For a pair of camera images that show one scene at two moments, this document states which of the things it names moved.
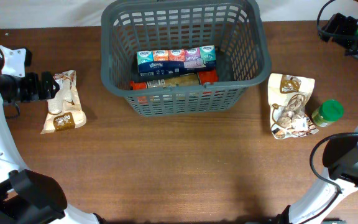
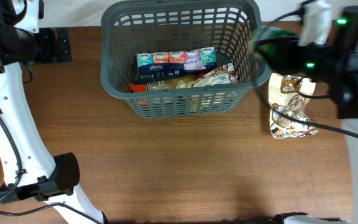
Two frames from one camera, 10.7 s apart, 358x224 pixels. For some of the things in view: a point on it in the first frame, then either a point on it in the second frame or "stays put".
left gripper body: (22, 89) to (46, 51)
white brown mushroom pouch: (289, 95) stays put
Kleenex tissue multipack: (175, 61) stays put
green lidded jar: (327, 112) to (279, 48)
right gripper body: (350, 37) to (317, 66)
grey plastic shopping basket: (237, 27) stays put
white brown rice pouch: (64, 110) to (224, 74)
